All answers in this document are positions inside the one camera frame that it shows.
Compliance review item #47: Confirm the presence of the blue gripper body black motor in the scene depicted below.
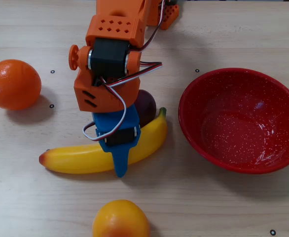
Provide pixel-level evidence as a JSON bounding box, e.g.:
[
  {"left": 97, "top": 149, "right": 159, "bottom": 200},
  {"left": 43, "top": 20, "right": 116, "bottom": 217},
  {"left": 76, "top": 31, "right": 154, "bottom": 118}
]
[{"left": 92, "top": 104, "right": 141, "bottom": 147}]

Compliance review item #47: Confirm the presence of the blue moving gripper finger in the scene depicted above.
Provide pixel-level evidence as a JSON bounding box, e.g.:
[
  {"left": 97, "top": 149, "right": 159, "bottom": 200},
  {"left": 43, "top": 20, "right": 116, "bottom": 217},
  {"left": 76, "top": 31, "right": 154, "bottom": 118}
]
[{"left": 95, "top": 126, "right": 142, "bottom": 178}]

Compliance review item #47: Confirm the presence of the yellow toy banana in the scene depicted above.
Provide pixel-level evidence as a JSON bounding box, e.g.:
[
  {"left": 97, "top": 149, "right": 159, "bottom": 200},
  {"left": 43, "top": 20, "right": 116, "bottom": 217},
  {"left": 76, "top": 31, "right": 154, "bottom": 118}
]
[{"left": 38, "top": 107, "right": 169, "bottom": 175}]

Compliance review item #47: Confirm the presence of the orange robot base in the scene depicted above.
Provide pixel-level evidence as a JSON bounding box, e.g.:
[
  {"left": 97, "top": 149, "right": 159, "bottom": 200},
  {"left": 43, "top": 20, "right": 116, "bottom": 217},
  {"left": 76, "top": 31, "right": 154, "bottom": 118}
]
[{"left": 159, "top": 4, "right": 180, "bottom": 31}]

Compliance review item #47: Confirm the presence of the red speckled enamel bowl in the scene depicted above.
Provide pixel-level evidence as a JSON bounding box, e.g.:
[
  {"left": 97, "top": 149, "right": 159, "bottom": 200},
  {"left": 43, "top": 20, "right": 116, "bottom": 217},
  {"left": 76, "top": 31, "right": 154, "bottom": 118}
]
[{"left": 178, "top": 68, "right": 289, "bottom": 175}]

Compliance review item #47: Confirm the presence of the dark purple plum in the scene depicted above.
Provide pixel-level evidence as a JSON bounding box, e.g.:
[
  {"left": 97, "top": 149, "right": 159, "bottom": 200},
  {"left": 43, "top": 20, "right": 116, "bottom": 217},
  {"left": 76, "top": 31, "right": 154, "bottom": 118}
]
[{"left": 134, "top": 89, "right": 157, "bottom": 128}]

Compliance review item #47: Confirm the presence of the yellow-orange round fruit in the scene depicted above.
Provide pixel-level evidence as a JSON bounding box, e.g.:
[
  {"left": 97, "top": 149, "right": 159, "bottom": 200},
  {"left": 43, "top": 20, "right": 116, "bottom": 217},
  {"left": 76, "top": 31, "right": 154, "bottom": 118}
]
[{"left": 92, "top": 199, "right": 150, "bottom": 237}]

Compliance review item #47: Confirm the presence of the orange fruit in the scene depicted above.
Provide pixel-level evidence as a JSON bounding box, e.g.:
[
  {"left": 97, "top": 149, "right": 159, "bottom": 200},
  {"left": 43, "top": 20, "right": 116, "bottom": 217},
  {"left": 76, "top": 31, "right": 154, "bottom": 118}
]
[{"left": 0, "top": 59, "right": 42, "bottom": 111}]

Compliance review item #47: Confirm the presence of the red white black servo cable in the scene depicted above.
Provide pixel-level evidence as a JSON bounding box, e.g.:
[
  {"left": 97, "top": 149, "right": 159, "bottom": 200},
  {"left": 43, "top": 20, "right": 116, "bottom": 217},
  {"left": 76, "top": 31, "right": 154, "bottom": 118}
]
[{"left": 82, "top": 0, "right": 166, "bottom": 142}]

